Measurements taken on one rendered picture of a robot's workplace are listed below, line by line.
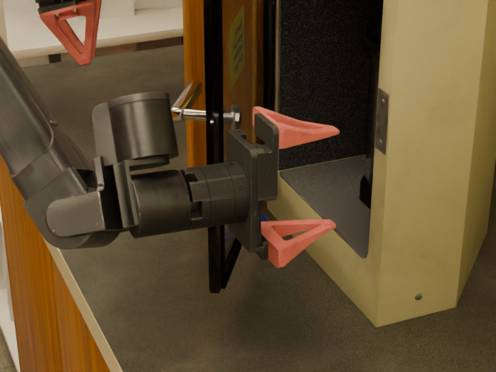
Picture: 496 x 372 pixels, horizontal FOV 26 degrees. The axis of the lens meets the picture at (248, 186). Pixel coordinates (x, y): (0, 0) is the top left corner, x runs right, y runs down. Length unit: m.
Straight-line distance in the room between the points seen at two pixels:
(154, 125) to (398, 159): 0.33
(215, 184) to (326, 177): 0.50
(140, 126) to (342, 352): 0.42
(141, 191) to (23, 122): 0.14
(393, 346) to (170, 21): 1.26
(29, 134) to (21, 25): 1.38
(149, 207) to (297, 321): 0.39
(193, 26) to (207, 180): 0.50
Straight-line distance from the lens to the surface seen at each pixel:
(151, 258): 1.42
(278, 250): 1.00
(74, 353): 1.68
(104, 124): 0.98
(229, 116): 1.17
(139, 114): 0.96
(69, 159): 0.99
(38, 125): 1.00
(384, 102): 1.16
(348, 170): 1.47
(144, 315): 1.31
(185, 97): 1.20
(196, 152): 1.50
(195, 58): 1.45
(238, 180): 0.98
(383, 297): 1.27
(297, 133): 0.97
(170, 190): 0.96
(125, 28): 2.32
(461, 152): 1.23
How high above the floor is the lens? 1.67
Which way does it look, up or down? 27 degrees down
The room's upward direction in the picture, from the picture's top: straight up
